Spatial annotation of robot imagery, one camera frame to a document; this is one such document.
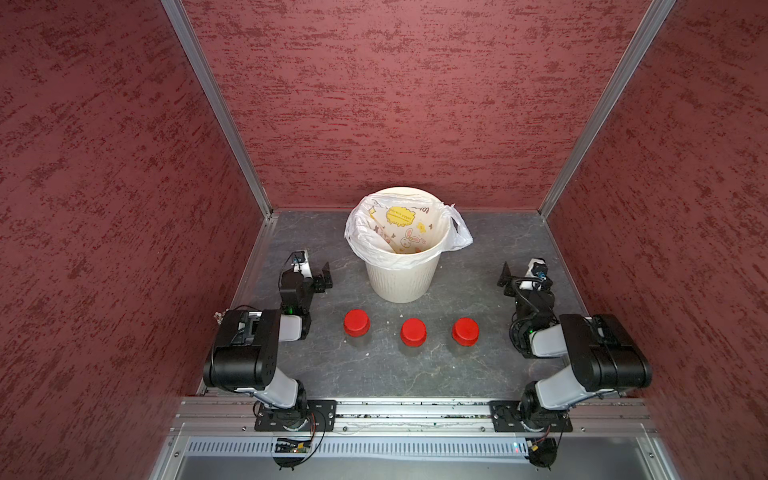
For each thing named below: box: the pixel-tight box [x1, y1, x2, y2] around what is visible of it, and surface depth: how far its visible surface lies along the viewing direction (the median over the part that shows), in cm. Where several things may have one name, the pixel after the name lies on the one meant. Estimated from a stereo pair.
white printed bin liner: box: [344, 186, 473, 270], surface depth 86 cm
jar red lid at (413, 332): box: [400, 318, 427, 347], surface depth 79 cm
